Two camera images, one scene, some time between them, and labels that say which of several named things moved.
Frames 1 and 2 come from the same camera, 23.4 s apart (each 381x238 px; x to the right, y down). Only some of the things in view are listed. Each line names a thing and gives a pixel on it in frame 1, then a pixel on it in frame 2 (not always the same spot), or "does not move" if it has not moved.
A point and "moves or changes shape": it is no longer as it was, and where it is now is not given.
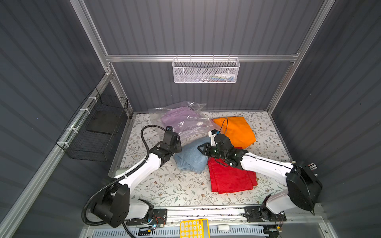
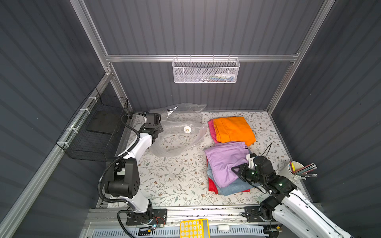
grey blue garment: (190, 158) to (238, 186)
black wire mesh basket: (90, 136) does not move
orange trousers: (239, 131) does not move
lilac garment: (184, 121) to (223, 158)
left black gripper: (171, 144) to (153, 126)
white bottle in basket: (224, 75) does not move
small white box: (223, 227) does not move
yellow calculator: (196, 228) does not move
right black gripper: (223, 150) to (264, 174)
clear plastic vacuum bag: (186, 119) moves or changes shape
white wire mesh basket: (205, 70) does not move
